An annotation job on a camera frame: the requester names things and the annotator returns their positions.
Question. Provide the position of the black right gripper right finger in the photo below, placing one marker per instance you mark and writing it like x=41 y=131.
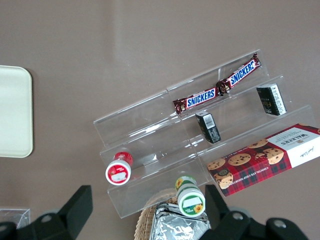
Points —
x=220 y=220

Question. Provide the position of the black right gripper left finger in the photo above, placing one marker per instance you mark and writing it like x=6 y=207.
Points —
x=67 y=220

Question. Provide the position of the light wicker basket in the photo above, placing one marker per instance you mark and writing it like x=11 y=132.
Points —
x=143 y=220

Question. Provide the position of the white rectangular tray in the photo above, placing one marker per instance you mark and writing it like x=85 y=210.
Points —
x=15 y=112

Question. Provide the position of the green lidded sunflower jar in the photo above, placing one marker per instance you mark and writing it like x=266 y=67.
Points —
x=191 y=201

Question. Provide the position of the silver foil packet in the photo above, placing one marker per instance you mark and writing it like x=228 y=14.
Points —
x=175 y=227

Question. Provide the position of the small clear acrylic box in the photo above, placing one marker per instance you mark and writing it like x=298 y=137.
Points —
x=12 y=216

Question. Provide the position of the red lidded jar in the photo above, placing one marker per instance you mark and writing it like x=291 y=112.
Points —
x=118 y=172

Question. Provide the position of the red tartan Walkers cookie box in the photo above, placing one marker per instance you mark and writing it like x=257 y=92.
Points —
x=265 y=165

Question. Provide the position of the black box with barcode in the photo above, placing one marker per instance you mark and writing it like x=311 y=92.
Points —
x=210 y=128

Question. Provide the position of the clear acrylic tiered stand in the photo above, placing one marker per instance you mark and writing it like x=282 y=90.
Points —
x=150 y=120

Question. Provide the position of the Snickers chocolate bar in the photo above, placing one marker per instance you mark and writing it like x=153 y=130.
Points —
x=200 y=98
x=242 y=73

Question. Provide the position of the black box with white side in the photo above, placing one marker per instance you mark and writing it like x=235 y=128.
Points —
x=271 y=100

